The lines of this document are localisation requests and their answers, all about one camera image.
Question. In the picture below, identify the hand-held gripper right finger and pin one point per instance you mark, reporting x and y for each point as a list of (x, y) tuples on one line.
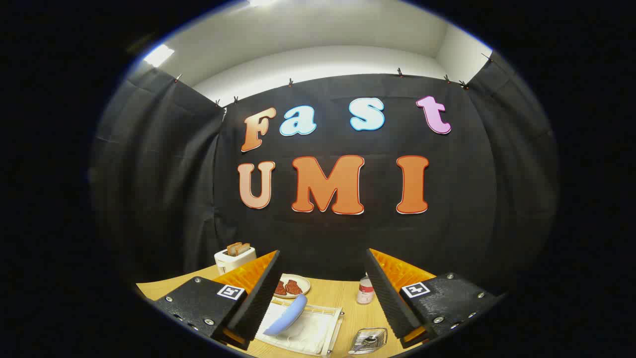
[(387, 298)]

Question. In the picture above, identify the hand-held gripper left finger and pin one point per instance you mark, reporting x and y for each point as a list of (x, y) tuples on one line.
[(258, 298)]

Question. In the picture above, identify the blue plate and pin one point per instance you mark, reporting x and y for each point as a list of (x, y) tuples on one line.
[(288, 315)]

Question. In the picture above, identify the beige round dish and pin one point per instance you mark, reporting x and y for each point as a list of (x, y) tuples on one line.
[(304, 283)]

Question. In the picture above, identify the clear bottle with red label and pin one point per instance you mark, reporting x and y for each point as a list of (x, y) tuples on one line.
[(365, 294)]

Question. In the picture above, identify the red meat piece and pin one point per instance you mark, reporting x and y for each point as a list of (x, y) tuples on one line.
[(293, 287), (280, 289)]

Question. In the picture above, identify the white toaster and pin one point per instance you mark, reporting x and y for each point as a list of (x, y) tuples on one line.
[(233, 262)]

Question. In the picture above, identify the toasted bread slice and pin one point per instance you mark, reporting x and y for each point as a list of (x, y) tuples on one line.
[(232, 249), (244, 248)]

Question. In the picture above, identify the ceiling light panel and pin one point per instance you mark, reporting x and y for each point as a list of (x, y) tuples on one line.
[(159, 55)]

